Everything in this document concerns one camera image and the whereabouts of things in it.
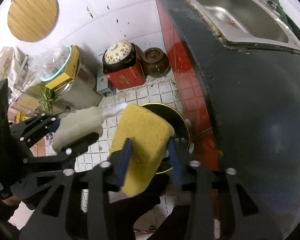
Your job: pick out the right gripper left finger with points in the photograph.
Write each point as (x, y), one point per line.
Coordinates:
(58, 212)

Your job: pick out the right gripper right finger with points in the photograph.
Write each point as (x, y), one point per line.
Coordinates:
(241, 216)

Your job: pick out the brown clay pot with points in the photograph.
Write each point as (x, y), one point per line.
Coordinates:
(155, 62)

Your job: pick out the round bamboo board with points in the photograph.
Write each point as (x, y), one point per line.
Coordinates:
(32, 20)

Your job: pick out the red box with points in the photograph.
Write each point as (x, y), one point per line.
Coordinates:
(127, 78)

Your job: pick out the yellow box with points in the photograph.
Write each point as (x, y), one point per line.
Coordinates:
(67, 73)

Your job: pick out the floral lid ceramic pot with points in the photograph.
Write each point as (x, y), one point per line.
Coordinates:
(119, 56)

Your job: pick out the stainless steel sink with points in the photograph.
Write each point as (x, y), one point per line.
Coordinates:
(248, 24)

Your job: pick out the yellow sponge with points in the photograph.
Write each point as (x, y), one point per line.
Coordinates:
(128, 127)

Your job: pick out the person's left hand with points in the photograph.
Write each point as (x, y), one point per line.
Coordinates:
(12, 201)

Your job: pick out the black trash bin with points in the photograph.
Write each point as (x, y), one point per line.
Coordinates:
(175, 134)

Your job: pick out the green cloth by faucet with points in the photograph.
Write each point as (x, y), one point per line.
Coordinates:
(275, 4)

